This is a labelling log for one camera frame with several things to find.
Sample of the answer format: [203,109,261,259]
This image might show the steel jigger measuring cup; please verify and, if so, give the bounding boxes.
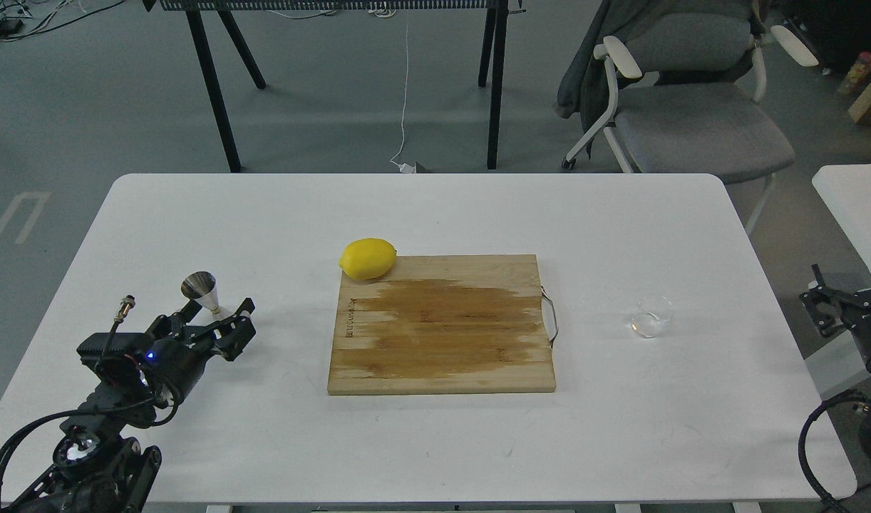
[180,271,233,321]

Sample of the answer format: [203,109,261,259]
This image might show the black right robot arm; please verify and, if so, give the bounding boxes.
[797,264,871,512]

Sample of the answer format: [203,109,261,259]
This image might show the white cable on floor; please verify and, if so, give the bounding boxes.
[388,7,416,175]

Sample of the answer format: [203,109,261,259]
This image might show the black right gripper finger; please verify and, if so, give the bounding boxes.
[798,265,865,338]

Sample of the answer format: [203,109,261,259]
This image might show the dark jacket on chair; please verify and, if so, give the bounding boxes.
[553,1,771,130]

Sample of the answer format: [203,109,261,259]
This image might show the black cables on floor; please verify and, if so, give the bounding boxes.
[0,0,126,51]

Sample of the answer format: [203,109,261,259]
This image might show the yellow lemon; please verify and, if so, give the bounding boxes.
[339,238,397,281]

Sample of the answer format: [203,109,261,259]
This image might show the grey office chair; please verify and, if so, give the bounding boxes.
[560,11,817,234]

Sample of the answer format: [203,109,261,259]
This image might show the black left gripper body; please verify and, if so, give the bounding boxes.
[137,324,220,408]

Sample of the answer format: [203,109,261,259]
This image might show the white side table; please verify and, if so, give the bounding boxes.
[811,165,871,273]

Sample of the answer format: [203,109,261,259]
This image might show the small clear glass cup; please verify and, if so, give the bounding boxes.
[629,294,674,340]

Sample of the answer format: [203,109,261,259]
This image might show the wooden cutting board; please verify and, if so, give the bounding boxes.
[327,254,557,396]

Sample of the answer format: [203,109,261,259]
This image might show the black metal frame table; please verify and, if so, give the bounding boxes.
[140,0,527,174]

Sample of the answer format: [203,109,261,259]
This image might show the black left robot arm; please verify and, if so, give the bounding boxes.
[0,298,256,512]

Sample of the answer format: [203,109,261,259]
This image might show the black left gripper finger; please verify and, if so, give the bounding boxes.
[148,300,203,341]
[193,298,257,361]

